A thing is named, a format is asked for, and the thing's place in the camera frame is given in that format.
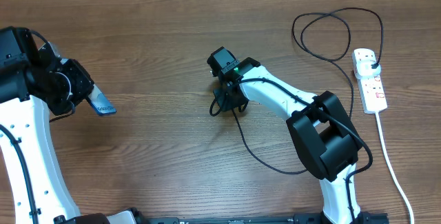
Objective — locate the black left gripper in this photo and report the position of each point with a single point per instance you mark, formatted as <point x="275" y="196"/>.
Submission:
<point x="85" y="83"/>

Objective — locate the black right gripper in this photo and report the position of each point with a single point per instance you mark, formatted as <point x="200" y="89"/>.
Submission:
<point x="227" y="105"/>

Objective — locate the blue Samsung Galaxy smartphone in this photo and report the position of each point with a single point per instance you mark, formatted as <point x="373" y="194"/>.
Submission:
<point x="99" y="102"/>

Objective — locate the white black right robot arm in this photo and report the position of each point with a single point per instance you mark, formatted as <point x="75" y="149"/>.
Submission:
<point x="323" y="135"/>

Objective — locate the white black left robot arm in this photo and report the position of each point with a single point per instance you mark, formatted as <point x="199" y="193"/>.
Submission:
<point x="38" y="87"/>

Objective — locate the white charger plug adapter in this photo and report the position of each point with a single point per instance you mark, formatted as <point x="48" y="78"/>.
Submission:
<point x="366" y="69"/>

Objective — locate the white power strip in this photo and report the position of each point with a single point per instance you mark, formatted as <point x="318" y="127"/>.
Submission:
<point x="371" y="90"/>

